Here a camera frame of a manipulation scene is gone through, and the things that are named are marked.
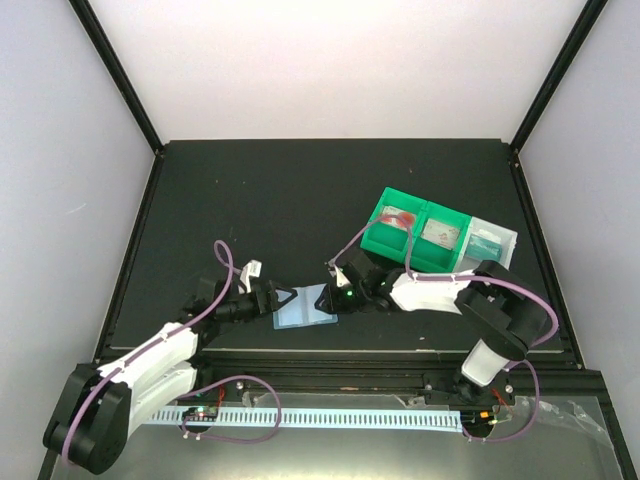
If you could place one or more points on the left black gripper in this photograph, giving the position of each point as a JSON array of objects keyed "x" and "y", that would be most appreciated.
[{"x": 271, "y": 298}]

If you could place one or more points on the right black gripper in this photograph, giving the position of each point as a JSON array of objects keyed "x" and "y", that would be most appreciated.
[{"x": 331, "y": 303}]

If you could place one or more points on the blue card holder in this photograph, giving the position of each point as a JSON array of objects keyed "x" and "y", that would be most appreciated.
[{"x": 301, "y": 311}]

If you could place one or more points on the green bin compartment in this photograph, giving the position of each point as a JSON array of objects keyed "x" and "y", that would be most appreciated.
[
  {"x": 430, "y": 258},
  {"x": 387, "y": 241}
]

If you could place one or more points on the clear white bin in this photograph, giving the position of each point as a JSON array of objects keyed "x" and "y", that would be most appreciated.
[{"x": 508, "y": 242}]

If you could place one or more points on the teal striped credit card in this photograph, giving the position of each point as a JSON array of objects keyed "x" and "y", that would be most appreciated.
[{"x": 484, "y": 245}]

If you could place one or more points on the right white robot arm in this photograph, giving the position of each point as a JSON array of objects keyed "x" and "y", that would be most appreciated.
[{"x": 505, "y": 315}]

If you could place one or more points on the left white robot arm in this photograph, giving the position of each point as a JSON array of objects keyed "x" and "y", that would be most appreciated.
[{"x": 100, "y": 407}]

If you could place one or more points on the left small circuit board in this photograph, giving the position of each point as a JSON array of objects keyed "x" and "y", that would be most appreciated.
[{"x": 200, "y": 414}]

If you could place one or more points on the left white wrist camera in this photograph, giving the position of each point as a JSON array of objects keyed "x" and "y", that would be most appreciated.
[{"x": 251, "y": 271}]

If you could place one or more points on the black front rail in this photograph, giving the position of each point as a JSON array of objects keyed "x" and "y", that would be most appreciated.
[{"x": 332, "y": 371}]

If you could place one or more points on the white slotted cable duct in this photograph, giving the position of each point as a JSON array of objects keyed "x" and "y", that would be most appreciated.
[{"x": 318, "y": 418}]

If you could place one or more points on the left black frame post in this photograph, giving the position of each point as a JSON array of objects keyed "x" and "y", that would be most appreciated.
[{"x": 103, "y": 46}]

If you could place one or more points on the black frame post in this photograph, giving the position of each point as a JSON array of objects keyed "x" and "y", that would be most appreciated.
[
  {"x": 103, "y": 46},
  {"x": 572, "y": 45}
]

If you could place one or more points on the right black frame post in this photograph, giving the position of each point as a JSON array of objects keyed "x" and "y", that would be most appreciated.
[{"x": 572, "y": 45}]

